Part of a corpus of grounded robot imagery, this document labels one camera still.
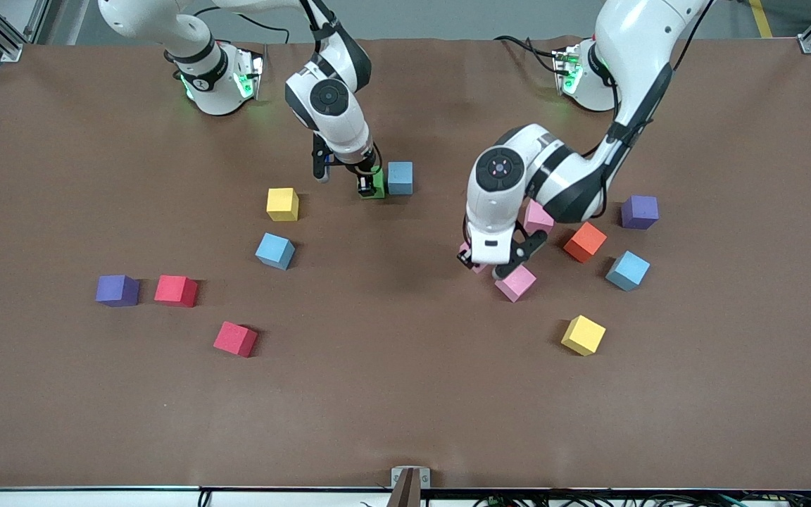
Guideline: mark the blue foam cube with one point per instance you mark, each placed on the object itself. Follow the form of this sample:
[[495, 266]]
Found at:
[[627, 270], [275, 251], [400, 176]]

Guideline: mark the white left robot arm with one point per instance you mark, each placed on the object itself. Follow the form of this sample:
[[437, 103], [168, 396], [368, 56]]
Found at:
[[631, 70]]

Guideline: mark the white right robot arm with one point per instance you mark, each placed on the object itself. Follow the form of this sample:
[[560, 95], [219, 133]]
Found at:
[[346, 130]]

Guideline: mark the brown table mat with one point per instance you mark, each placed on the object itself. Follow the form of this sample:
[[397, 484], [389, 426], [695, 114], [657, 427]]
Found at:
[[405, 394]]

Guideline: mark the purple foam cube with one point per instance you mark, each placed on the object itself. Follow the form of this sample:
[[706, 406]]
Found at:
[[639, 212], [117, 290]]

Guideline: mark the green foam cube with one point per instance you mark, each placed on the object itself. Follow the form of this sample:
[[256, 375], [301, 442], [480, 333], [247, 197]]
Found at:
[[379, 184]]

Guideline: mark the red foam cube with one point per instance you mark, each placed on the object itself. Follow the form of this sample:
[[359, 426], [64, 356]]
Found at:
[[175, 291], [235, 339]]

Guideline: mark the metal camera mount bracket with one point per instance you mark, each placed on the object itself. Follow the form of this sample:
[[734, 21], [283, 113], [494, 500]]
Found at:
[[410, 479]]

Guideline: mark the yellow foam cube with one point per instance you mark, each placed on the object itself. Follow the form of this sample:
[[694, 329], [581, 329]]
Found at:
[[282, 204], [583, 335]]

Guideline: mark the pink foam cube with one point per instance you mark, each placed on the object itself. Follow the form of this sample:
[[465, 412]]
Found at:
[[477, 267], [536, 222], [518, 285]]

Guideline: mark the orange foam cube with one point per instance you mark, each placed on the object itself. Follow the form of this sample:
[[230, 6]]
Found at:
[[585, 243]]

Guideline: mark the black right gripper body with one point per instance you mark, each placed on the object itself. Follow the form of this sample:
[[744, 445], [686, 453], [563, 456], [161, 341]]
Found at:
[[363, 171]]

